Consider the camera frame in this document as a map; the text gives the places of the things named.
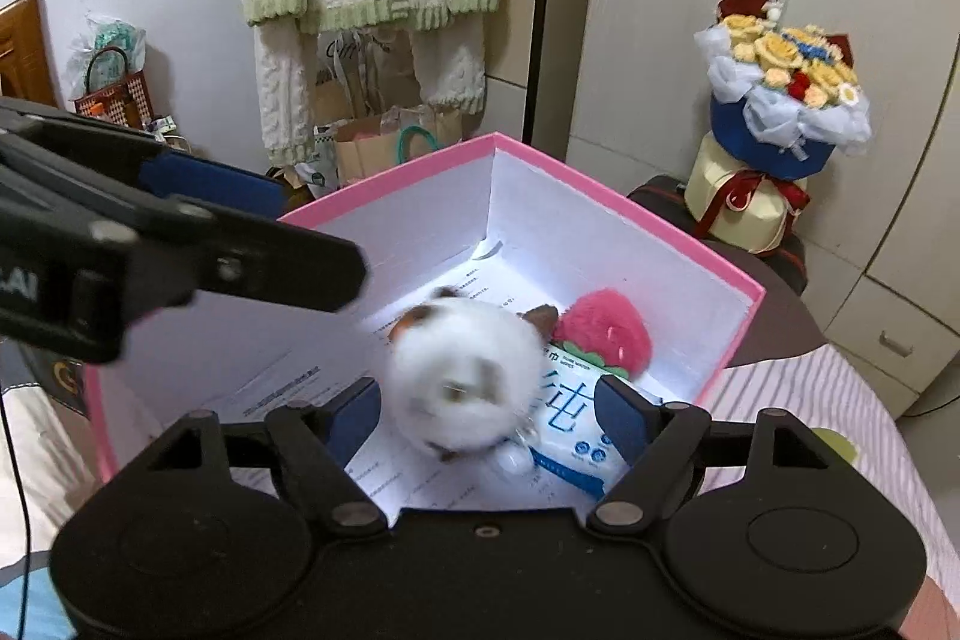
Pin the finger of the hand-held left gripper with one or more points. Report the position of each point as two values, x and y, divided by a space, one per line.
285 265
210 186

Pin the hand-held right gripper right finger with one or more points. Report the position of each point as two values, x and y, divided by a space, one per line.
622 415

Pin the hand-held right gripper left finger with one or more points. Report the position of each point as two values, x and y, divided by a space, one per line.
356 419

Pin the blue white wet wipes pack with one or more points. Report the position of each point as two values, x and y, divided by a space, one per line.
570 415

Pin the pink fluffy pompom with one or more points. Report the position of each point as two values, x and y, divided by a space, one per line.
604 329

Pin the white cat plush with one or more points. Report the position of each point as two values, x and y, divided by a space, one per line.
457 370

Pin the pink cardboard box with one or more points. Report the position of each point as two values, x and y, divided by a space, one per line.
637 257

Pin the green plush toy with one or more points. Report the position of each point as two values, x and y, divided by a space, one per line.
832 445

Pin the printed paper sheet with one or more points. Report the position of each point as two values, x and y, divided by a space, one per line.
420 482

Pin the checkered plastic bag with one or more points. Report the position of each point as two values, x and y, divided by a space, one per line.
324 160

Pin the woven brown basket bag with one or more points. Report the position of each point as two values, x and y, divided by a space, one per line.
112 96

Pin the brown paper bag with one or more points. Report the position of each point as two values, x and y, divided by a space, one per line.
375 149

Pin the white plastic bag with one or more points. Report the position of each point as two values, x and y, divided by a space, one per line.
105 36

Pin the brown blanket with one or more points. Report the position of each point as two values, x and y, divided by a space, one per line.
787 325

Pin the beige printed paper bag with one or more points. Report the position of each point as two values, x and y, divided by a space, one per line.
367 70

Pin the brown wooden furniture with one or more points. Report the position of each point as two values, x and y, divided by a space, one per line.
22 55

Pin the dark suitcase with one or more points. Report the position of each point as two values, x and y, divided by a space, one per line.
787 257

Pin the striped bed sheet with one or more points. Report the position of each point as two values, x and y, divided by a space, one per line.
825 535

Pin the yellow flower bouquet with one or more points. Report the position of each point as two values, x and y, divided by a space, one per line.
787 100

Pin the black clothes rack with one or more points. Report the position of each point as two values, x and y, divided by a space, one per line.
541 10

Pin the grey wardrobe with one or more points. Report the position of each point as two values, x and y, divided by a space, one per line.
675 10

